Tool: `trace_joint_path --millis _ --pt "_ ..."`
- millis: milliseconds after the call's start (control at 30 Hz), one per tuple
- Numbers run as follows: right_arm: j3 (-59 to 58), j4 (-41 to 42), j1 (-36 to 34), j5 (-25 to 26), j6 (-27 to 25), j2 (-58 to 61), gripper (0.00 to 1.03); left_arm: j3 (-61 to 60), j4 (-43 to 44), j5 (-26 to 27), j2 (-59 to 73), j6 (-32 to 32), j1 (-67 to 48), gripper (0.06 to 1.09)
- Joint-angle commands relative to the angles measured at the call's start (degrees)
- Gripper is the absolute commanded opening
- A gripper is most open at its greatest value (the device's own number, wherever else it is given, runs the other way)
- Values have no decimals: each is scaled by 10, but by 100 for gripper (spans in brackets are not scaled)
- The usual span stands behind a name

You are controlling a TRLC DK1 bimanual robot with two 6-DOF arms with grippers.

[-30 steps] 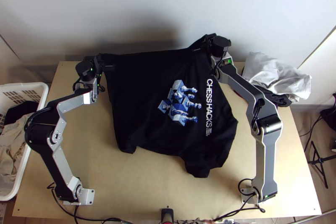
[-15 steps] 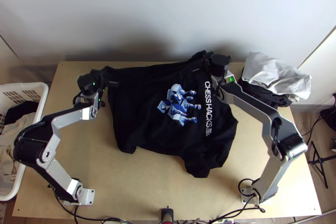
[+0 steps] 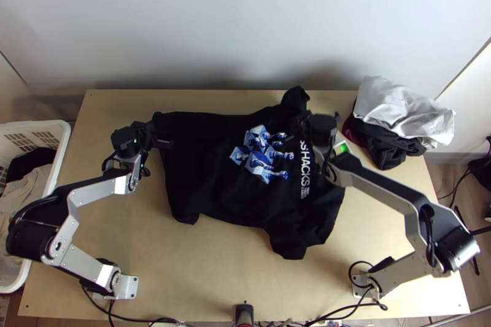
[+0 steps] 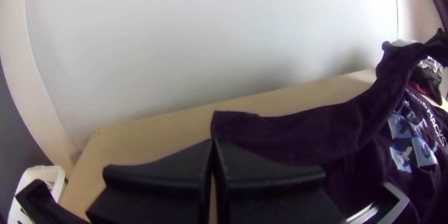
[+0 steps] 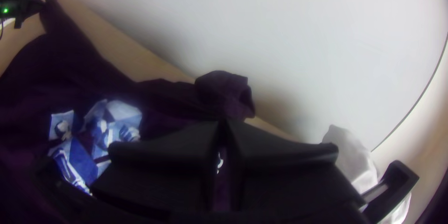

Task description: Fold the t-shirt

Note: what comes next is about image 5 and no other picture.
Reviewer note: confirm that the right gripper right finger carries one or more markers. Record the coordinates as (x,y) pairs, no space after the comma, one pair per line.
(280,175)

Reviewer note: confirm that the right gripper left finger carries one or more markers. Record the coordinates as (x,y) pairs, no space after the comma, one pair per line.
(164,168)

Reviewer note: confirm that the heap of clothes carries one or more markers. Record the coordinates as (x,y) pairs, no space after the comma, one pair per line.
(353,161)

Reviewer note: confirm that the dark t-shirt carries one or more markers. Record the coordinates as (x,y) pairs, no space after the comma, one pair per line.
(52,77)

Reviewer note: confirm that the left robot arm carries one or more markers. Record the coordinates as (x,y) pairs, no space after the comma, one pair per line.
(14,5)

